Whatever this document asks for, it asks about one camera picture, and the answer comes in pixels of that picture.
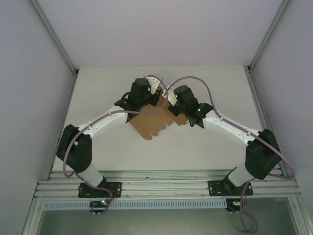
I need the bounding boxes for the black controller board with LEDs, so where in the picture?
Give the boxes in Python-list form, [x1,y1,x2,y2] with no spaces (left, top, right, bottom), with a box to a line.
[89,199,111,217]
[226,199,246,214]

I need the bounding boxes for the aluminium table side rail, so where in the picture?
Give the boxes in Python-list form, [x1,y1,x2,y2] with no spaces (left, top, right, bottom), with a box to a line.
[244,65,287,177]
[48,70,79,173]

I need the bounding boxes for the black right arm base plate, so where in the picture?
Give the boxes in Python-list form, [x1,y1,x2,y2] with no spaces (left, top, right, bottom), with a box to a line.
[207,180,253,196]

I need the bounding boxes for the brown cardboard box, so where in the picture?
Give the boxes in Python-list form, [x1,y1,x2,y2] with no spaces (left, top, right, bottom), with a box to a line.
[128,85,189,141]

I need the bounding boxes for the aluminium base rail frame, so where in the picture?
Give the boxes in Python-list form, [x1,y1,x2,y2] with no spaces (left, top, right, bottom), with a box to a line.
[34,168,300,200]

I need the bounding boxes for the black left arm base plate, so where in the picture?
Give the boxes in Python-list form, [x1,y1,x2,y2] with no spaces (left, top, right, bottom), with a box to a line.
[78,181,122,198]

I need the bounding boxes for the aluminium upright frame post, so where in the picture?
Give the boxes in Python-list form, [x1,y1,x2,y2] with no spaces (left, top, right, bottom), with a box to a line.
[29,0,79,76]
[246,0,294,74]

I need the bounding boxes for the light blue slotted cable duct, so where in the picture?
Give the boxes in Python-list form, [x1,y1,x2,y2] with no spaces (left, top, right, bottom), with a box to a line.
[43,198,227,210]

